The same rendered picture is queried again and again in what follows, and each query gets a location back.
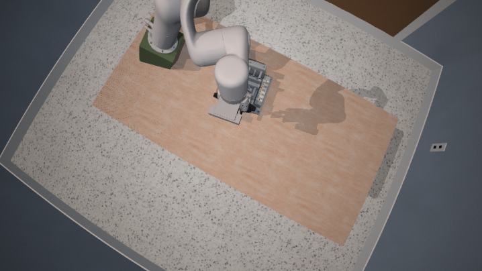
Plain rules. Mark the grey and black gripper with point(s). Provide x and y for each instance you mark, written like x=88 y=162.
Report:
x=245 y=105

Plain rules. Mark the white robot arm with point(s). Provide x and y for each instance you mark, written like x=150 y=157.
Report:
x=226 y=48

